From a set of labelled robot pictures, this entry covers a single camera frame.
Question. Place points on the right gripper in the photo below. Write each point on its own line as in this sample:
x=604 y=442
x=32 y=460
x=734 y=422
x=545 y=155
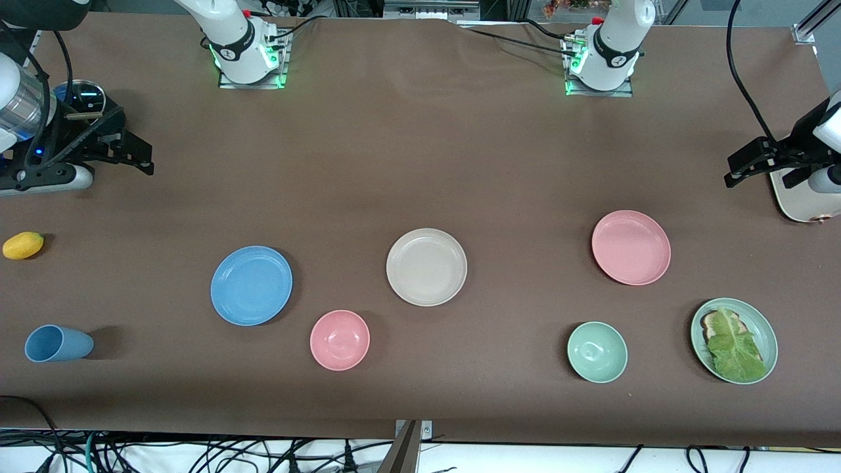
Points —
x=84 y=139

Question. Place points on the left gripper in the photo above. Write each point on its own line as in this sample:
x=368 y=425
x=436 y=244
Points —
x=783 y=156

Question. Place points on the pink plate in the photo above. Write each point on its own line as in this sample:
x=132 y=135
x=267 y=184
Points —
x=631 y=247

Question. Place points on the blue plate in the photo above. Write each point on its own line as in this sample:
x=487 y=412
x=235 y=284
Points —
x=251 y=286

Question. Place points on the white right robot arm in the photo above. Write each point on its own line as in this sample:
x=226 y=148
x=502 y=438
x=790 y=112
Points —
x=230 y=33

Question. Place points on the cream rounded board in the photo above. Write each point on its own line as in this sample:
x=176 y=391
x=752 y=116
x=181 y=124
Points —
x=798 y=203

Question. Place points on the glass lid with blue knob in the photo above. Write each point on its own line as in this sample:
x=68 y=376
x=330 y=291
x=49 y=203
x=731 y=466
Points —
x=85 y=98

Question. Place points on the yellow lemon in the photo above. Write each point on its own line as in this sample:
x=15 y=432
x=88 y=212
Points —
x=23 y=245

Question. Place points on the toast slice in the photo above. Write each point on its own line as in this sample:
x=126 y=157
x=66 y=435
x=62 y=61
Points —
x=708 y=322

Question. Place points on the green plate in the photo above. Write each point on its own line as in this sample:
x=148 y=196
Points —
x=765 y=335

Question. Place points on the green lettuce leaf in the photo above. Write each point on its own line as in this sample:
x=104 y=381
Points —
x=736 y=348

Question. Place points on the blue cup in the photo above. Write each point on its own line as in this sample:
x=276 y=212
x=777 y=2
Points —
x=58 y=343

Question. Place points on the green bowl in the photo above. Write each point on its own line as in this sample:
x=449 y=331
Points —
x=596 y=351

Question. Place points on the pink bowl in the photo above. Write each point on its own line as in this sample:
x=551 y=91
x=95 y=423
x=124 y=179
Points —
x=340 y=339

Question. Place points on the brown table cover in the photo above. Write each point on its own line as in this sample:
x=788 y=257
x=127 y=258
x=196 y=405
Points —
x=460 y=164

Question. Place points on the beige plate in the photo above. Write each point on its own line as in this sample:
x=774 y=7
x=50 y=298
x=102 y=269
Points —
x=426 y=267

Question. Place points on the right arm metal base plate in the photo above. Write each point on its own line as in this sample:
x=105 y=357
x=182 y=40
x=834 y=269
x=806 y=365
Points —
x=253 y=84

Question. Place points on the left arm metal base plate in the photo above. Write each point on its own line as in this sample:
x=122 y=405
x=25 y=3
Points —
x=598 y=93

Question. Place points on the grey metal frame bar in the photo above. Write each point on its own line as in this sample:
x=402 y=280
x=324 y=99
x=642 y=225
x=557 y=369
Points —
x=430 y=9

